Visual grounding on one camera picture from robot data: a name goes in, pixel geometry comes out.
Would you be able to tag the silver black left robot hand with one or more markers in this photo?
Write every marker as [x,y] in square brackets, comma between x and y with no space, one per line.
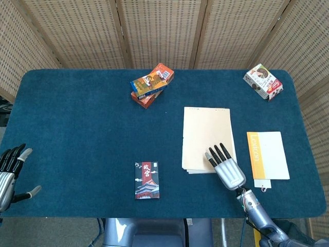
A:
[10,175]

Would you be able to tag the blue orange snack box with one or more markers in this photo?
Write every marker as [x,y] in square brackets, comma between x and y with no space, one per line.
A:
[150,83]

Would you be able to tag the white cookie box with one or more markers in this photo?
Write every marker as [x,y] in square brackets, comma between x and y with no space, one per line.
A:
[263,81]

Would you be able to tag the woven folding screen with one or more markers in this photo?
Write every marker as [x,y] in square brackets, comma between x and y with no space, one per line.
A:
[164,33]

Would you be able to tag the white paper tag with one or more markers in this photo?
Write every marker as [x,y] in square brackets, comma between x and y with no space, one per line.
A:
[262,184]

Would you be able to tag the beige spiral notepad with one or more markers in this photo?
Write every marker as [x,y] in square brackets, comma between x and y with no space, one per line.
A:
[205,139]

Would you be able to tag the dark palace print book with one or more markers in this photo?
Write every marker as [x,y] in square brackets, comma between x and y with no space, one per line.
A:
[147,181]

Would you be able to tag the grey robot torso base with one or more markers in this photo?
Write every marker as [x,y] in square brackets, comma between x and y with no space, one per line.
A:
[154,232]

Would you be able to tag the blue table cloth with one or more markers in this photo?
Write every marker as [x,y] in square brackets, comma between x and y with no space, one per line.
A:
[90,144]

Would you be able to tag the yellow white booklet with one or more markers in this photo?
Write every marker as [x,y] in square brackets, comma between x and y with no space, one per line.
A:
[268,155]

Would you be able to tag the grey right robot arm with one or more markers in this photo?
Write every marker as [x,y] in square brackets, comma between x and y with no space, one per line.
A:
[259,218]

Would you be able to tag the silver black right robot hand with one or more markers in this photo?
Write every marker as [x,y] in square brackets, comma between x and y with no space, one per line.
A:
[228,169]

